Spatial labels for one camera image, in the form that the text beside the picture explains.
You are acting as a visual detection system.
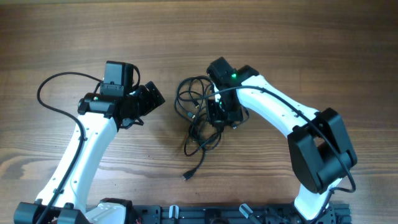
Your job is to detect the black usb cable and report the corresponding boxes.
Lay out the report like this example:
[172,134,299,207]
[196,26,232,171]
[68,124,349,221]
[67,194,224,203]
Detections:
[174,76,249,182]

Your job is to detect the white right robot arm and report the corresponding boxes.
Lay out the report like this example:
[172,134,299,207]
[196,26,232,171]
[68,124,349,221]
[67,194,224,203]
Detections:
[206,57,358,223]

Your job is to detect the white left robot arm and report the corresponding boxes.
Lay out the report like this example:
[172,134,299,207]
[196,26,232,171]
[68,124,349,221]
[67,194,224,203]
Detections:
[14,61,165,223]

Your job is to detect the black left camera cable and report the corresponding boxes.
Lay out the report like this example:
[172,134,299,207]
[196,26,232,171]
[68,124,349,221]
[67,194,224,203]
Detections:
[35,72,103,224]

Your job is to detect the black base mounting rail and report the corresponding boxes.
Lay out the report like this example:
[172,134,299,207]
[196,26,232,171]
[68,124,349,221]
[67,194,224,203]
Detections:
[134,203,353,224]

